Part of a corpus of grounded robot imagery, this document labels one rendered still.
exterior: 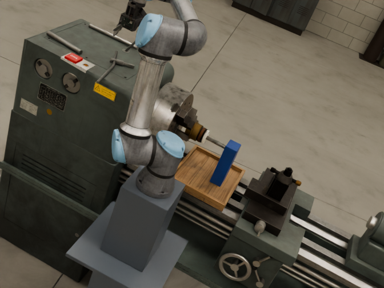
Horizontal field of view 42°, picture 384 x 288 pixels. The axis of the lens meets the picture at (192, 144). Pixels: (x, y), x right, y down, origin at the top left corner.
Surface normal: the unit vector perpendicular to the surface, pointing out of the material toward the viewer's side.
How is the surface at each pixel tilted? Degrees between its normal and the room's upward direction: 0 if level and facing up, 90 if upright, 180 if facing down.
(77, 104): 90
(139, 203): 90
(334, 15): 90
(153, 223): 90
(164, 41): 80
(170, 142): 8
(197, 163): 0
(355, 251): 0
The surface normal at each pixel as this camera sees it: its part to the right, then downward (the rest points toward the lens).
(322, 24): -0.26, 0.46
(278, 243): 0.33, -0.79
